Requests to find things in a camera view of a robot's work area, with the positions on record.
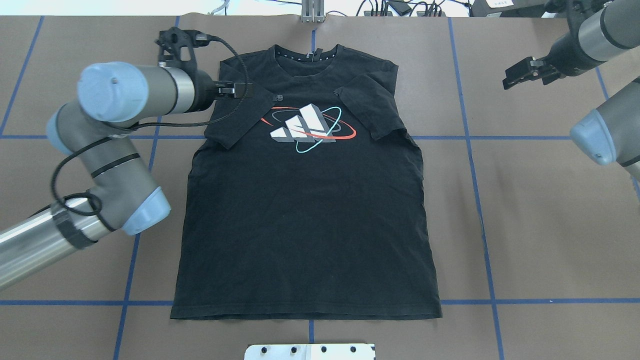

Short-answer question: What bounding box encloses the black power strip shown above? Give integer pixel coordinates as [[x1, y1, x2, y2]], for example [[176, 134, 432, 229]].
[[356, 0, 446, 18]]

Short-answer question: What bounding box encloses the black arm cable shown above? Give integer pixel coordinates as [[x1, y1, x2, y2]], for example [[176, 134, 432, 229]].
[[50, 30, 251, 218]]

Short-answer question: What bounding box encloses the aluminium frame post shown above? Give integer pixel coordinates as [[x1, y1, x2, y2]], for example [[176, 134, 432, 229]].
[[300, 0, 326, 24]]

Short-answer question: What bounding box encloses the black printed t-shirt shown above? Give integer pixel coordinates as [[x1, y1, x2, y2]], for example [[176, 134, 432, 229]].
[[170, 44, 442, 321]]

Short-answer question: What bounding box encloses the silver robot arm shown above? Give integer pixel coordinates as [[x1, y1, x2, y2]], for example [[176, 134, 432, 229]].
[[1, 60, 253, 289], [502, 0, 640, 180]]

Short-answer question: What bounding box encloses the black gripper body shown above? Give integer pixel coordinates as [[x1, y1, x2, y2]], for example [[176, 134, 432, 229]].
[[543, 35, 586, 81], [187, 70, 219, 113]]

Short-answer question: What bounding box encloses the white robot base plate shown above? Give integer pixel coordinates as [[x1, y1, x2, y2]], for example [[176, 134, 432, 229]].
[[243, 342, 377, 360]]

